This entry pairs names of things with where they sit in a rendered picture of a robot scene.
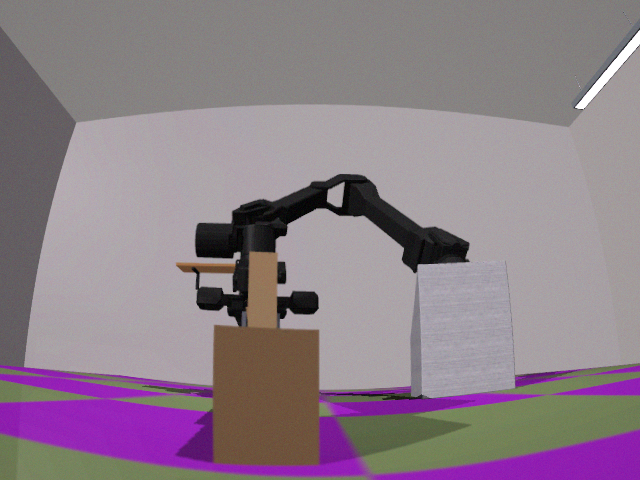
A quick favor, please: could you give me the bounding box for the long wooden rail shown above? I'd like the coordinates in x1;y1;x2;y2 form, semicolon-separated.
247;252;278;328

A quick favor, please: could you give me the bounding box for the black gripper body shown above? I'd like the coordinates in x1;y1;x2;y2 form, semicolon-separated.
196;254;319;315

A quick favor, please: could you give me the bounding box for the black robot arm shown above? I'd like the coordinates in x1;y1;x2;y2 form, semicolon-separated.
196;174;470;273

